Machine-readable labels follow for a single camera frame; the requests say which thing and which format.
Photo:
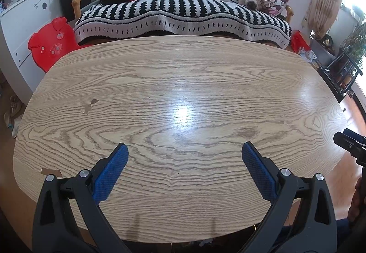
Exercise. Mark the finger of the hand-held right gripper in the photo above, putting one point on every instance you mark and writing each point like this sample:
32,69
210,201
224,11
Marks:
347,143
356,135

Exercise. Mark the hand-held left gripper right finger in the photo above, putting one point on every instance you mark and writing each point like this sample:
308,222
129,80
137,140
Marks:
260,176

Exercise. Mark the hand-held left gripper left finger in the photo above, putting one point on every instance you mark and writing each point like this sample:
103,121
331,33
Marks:
111,176

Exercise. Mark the person's right hand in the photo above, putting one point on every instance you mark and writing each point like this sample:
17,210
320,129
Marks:
357,201

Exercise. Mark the black metal rack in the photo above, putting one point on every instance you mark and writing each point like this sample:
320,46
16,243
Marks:
343,70

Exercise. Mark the printed paper sheet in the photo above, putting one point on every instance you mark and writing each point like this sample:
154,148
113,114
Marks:
309,56

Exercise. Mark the green potted plant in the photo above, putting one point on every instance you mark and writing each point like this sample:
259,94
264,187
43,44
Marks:
357,38

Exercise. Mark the red paper bag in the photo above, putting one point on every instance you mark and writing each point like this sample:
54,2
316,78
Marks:
298,41

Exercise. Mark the wooden table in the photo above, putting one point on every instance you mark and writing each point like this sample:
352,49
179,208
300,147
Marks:
183,84

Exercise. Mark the white shoe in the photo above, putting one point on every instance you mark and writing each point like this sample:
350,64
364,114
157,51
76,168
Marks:
13,111

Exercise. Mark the red bear-shaped chair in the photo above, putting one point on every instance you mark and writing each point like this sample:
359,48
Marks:
53,44

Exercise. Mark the pink printed cushion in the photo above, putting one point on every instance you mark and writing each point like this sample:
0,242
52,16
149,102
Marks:
277,5

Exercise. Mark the white cabinet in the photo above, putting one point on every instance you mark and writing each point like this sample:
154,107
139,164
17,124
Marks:
20,30

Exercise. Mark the black white striped sofa blanket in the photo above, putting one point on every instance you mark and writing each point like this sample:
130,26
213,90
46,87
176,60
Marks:
183,10

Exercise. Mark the wooden frame sofa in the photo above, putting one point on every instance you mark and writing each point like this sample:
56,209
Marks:
81,0

